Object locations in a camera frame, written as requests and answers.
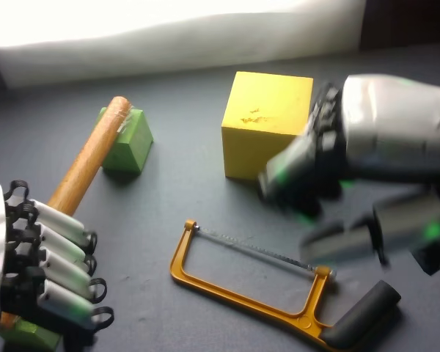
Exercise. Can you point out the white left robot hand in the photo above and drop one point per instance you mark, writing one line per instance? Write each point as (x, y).
(58, 264)

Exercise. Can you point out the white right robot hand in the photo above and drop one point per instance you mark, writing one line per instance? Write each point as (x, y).
(388, 128)

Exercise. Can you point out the round wooden dowel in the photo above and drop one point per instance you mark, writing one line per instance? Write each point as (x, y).
(84, 161)

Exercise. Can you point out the green wedge support block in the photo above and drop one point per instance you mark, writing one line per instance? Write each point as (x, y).
(33, 335)
(132, 146)

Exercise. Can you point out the yellow wooden block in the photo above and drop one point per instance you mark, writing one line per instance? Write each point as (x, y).
(264, 106)

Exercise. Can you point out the grey table cloth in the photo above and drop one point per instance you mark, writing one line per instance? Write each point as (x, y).
(168, 190)

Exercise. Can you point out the white foam board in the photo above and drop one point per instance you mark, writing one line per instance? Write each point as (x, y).
(168, 36)

